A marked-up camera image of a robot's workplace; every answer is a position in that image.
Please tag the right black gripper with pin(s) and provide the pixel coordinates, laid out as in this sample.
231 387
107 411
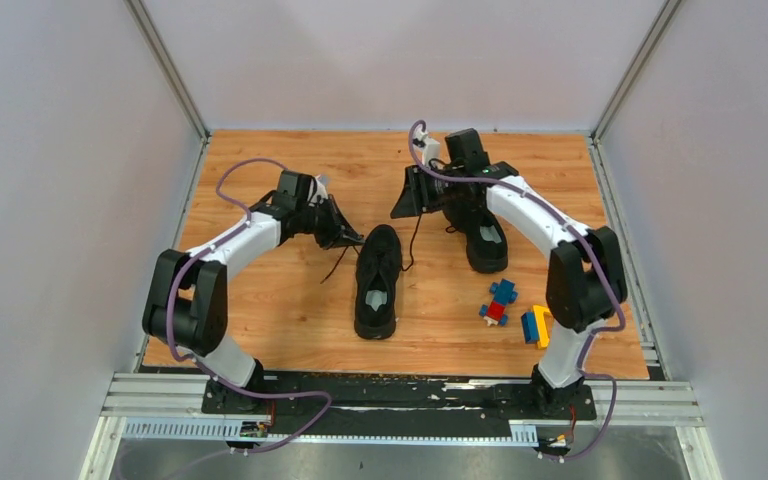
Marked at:
416 198

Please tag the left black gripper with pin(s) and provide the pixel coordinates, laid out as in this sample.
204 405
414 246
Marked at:
339 233

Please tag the black shoe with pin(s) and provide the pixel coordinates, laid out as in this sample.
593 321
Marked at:
486 244
378 268

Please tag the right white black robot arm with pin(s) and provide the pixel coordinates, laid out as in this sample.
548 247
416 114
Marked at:
586 282

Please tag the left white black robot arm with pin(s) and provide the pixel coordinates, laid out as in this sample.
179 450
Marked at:
187 304

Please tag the blue red toy block car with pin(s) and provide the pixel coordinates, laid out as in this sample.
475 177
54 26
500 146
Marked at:
503 293

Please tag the yellow blue toy block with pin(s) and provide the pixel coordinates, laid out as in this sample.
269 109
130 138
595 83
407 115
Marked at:
535 328

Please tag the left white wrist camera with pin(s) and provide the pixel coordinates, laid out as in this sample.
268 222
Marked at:
319 189

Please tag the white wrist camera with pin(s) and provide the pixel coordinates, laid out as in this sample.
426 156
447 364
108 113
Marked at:
319 189
428 147

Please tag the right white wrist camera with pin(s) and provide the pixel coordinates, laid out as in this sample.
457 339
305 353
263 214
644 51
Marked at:
428 147

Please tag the aluminium frame rail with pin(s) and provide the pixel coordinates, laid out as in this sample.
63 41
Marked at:
638 403

